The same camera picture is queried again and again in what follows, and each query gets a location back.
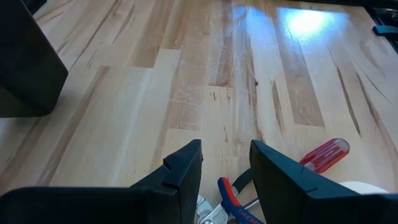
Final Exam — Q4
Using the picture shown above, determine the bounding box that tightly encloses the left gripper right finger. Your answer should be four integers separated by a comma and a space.
249, 139, 398, 224

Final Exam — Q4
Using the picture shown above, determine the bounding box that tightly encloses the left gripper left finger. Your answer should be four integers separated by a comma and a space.
0, 139, 203, 224

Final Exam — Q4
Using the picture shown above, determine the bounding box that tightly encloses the red handled screwdriver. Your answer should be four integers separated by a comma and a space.
244, 138, 351, 210

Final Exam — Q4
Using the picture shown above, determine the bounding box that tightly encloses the white tape roll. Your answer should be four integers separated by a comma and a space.
338, 180, 390, 195

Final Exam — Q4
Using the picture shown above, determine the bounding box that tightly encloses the black box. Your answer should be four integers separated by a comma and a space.
0, 0, 69, 118

